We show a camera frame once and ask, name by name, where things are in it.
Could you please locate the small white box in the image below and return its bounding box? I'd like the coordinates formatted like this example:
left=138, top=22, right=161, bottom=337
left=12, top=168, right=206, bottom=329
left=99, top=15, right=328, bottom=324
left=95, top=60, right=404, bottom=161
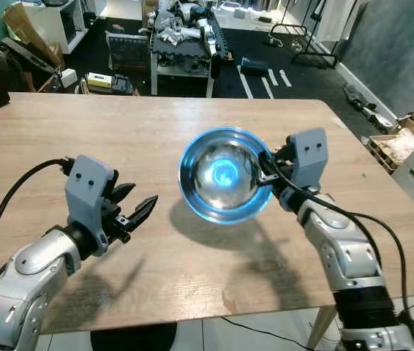
left=59, top=67, right=78, bottom=87

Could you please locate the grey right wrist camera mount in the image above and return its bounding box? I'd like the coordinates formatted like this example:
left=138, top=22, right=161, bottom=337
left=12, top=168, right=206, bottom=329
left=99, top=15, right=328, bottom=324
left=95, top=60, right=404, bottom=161
left=287, top=128, right=330, bottom=192

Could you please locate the brown cardboard sheet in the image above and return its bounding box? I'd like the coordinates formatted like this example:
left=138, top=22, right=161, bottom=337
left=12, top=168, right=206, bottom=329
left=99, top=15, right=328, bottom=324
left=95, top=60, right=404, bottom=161
left=2, top=2, right=63, bottom=70

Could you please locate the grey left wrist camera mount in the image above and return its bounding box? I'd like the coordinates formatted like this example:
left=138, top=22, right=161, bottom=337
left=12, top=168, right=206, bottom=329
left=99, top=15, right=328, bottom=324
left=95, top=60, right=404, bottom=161
left=64, top=155, right=118, bottom=257

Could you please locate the thin black floor cable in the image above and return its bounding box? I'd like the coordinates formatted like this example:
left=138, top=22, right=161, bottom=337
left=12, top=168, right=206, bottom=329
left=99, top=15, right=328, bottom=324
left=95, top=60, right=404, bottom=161
left=218, top=316, right=317, bottom=349

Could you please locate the yellow and white box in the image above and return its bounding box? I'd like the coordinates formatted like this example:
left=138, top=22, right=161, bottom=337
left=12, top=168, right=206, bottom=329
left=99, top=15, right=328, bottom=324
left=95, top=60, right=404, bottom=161
left=86, top=72, right=133, bottom=94

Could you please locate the stainless steel bowl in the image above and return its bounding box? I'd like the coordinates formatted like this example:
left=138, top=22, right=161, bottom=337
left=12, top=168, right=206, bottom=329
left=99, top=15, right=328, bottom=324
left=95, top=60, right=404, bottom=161
left=178, top=127, right=275, bottom=224

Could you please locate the light wooden table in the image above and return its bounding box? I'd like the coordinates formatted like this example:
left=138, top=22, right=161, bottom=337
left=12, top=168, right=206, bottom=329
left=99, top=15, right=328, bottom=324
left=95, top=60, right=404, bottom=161
left=0, top=91, right=414, bottom=351

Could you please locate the white shelf unit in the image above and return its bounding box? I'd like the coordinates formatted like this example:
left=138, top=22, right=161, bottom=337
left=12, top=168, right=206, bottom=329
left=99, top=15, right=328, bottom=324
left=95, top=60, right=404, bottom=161
left=24, top=0, right=91, bottom=53

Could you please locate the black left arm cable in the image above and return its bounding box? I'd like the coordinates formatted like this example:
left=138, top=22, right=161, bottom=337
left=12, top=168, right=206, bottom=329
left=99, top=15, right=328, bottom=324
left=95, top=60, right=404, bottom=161
left=0, top=157, right=72, bottom=293

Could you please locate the black plastic crate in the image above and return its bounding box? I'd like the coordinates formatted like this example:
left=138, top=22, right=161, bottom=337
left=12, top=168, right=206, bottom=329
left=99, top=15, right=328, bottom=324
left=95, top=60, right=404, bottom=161
left=108, top=33, right=149, bottom=72

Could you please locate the wooden pallet crate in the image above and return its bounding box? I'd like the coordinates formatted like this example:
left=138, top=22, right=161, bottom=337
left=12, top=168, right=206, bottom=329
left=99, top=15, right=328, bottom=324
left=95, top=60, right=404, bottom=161
left=366, top=113, right=414, bottom=175

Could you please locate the black round stool base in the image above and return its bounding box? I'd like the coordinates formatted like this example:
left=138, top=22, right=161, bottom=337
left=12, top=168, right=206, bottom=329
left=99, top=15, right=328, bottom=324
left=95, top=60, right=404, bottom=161
left=90, top=322, right=178, bottom=351

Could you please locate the black power tool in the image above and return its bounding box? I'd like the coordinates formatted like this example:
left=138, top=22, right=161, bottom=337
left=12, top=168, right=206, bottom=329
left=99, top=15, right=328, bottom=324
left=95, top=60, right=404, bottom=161
left=342, top=82, right=391, bottom=127

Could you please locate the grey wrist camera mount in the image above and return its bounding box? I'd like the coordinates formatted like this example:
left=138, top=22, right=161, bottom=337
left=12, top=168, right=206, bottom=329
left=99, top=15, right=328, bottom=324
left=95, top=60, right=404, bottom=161
left=287, top=128, right=330, bottom=192
left=64, top=155, right=118, bottom=257

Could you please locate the metal cart with robot parts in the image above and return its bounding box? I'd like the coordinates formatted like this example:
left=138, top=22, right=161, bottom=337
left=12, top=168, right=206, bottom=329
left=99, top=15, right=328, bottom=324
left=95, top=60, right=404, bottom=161
left=148, top=0, right=233, bottom=97

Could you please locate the black metal tube frame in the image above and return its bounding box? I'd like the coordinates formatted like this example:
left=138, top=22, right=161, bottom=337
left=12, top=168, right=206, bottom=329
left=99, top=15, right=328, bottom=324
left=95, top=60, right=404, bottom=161
left=269, top=22, right=339, bottom=70

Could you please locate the black flat case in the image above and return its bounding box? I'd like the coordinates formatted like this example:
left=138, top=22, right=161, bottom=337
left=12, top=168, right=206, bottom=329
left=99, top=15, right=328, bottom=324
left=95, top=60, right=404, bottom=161
left=240, top=57, right=270, bottom=76

